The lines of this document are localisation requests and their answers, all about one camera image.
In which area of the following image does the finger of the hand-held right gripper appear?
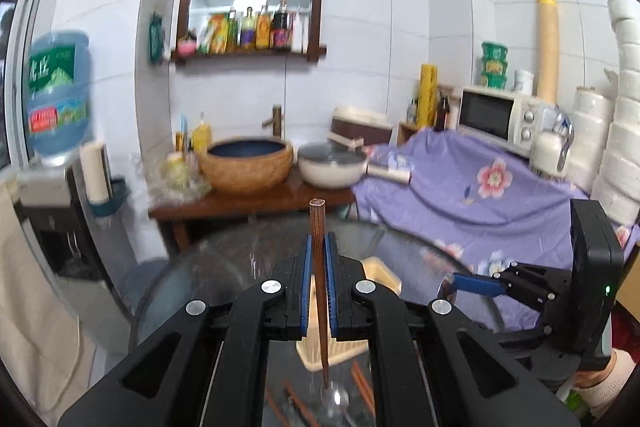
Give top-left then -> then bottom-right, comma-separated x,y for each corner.
502,285 -> 563,314
439,261 -> 569,300

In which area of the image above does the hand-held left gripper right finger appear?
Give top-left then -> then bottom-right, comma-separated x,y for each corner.
324,232 -> 583,427

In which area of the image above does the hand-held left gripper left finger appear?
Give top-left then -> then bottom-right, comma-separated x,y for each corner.
57,232 -> 314,427

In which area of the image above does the cream plastic utensil basket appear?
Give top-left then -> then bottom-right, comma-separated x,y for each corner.
296,257 -> 403,374

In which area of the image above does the brown wooden chopstick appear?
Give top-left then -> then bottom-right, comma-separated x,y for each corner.
264,388 -> 288,427
308,198 -> 331,389
350,361 -> 376,415
282,381 -> 321,427

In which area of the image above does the large metal spoon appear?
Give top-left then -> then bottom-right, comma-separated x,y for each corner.
319,384 -> 351,427

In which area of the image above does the person's right hand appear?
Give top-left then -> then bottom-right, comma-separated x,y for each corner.
570,347 -> 638,420

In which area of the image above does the purple floral cloth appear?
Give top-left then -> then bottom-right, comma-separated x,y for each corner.
352,127 -> 640,333

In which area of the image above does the round glass table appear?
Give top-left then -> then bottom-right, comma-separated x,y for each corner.
129,219 -> 506,427

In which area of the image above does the wooden washstand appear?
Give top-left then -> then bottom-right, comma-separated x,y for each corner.
148,179 -> 358,253

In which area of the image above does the cream pan with lid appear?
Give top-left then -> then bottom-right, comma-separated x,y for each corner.
297,142 -> 412,190

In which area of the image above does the woven-look wash basin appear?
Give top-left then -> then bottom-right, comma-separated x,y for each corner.
198,137 -> 294,195

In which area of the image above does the white thermos jug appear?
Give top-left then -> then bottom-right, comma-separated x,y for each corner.
530,109 -> 576,178

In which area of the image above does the brown and white rice cooker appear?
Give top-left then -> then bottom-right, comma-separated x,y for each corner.
330,104 -> 393,152

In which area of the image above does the small wooden crate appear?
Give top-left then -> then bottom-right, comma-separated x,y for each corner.
397,122 -> 426,145

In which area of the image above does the white microwave oven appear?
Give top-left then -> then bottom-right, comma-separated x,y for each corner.
457,87 -> 556,155

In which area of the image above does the clear plastic bag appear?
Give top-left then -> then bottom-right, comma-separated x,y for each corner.
150,152 -> 213,202

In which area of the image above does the brown glass bottle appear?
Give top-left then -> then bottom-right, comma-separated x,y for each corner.
435,94 -> 451,132

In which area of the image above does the yellow dish soap bottle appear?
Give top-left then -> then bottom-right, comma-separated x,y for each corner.
192,112 -> 213,154

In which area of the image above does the yellow wrap roll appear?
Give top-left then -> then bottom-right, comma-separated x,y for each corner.
419,64 -> 438,128

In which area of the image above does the teal cup holder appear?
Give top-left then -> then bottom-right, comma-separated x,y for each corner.
87,177 -> 131,218

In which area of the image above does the tall paper cup stack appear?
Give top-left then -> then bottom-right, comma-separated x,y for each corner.
537,0 -> 559,105

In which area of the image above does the stack of white paper cups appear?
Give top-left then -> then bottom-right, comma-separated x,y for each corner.
80,142 -> 113,202

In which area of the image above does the white squeeze bottle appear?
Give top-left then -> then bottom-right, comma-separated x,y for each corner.
291,9 -> 305,54

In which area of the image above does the dark soy sauce bottle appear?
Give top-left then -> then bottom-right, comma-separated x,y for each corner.
271,0 -> 292,51

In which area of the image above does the yellow oil bottle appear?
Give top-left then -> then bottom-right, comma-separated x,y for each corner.
256,6 -> 272,50

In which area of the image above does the purple label bottle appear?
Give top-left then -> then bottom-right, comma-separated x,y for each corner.
239,7 -> 257,50

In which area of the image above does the green bottle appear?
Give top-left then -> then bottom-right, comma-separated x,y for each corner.
227,8 -> 240,52

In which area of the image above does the yellow seasoning packet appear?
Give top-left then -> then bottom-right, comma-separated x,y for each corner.
197,13 -> 230,54

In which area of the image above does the beige cloth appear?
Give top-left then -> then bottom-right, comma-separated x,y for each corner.
0,179 -> 136,424

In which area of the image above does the water dispenser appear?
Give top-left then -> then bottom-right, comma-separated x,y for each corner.
17,154 -> 113,285

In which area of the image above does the green hanging packet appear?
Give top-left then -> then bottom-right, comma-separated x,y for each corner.
149,13 -> 166,62

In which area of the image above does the sliding window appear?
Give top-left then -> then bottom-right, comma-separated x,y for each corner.
0,0 -> 42,172

